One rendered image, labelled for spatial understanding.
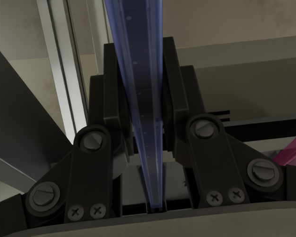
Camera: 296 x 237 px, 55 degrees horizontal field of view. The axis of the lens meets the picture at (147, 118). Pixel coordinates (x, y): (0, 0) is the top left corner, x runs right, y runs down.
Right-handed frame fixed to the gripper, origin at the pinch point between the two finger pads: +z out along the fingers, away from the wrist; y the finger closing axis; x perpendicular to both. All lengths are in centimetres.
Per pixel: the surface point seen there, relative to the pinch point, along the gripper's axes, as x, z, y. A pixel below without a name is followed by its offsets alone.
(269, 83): -37, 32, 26
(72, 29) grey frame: -18.1, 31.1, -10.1
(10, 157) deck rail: -5.1, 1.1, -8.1
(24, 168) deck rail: -7.0, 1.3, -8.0
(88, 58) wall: -218, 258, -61
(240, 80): -36, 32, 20
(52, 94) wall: -261, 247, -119
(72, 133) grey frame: -30.5, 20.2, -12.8
